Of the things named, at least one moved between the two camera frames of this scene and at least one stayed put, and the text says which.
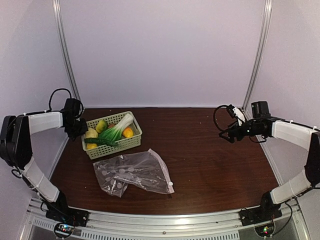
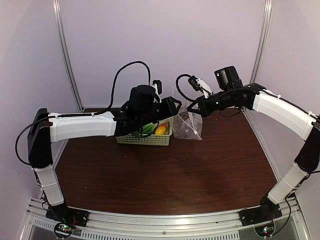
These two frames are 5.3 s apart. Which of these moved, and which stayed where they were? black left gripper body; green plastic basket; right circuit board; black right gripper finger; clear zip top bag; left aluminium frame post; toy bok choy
Moved: toy bok choy; clear zip top bag; black left gripper body; black right gripper finger; green plastic basket
Stayed: right circuit board; left aluminium frame post
